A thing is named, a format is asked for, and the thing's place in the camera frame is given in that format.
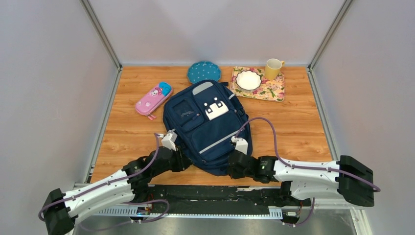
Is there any navy blue student backpack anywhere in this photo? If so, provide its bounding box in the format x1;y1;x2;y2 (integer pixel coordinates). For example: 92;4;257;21
163;80;253;176

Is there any pink cartoon pencil case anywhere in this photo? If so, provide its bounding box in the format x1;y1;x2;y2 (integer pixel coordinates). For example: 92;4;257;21
135;82;173;120

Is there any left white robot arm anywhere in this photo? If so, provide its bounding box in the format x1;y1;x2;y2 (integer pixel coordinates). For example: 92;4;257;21
38;147;192;235

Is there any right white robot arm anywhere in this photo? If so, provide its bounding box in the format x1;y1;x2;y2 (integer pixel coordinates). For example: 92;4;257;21
228;151;378;207

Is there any floral rectangular tray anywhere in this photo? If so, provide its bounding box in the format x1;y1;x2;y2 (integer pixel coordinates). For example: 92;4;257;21
230;66;285;102

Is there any white scalloped bowl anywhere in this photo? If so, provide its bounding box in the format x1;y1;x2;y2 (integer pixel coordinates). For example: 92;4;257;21
235;70;261;93

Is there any blue polka dot plate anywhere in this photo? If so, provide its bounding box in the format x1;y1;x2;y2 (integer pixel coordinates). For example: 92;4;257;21
186;61;222;84

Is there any yellow ceramic mug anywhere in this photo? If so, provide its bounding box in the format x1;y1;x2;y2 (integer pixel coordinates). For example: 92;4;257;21
265;58;285;80

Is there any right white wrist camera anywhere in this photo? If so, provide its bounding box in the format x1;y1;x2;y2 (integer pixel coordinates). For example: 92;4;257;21
231;136;249;155

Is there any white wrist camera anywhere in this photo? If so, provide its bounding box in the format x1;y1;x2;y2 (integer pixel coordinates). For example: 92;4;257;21
231;136;249;155
159;129;178;151

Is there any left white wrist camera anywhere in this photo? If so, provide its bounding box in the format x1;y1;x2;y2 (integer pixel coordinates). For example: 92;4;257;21
159;129;178;151

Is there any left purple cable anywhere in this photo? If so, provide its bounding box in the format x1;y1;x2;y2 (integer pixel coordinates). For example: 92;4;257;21
38;133;170;233

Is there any purple cable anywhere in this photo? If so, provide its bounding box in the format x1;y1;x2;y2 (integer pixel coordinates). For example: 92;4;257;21
235;117;381;227
38;133;170;233

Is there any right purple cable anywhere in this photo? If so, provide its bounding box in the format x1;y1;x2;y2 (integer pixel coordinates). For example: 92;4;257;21
235;117;381;227

